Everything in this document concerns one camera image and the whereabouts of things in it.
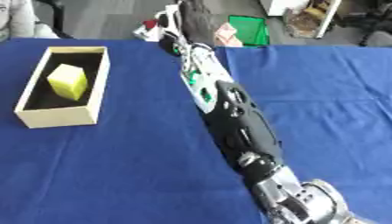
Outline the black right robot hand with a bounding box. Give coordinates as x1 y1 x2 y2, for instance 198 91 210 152
154 0 220 56

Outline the green open box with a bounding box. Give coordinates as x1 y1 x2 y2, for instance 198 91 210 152
227 15 271 47

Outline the tan box with black inside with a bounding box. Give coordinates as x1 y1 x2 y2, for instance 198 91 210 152
12 45 112 130

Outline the pink toy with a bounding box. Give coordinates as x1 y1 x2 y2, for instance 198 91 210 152
213 22 245 48

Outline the red and white object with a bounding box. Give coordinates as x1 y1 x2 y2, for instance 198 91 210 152
131 18 163 42

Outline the black chair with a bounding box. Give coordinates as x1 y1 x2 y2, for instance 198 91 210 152
33 0 77 39

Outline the yellow block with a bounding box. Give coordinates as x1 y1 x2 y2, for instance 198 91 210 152
45 63 89 102

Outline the dark chair base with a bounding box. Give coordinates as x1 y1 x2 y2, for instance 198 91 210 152
341 0 392 48

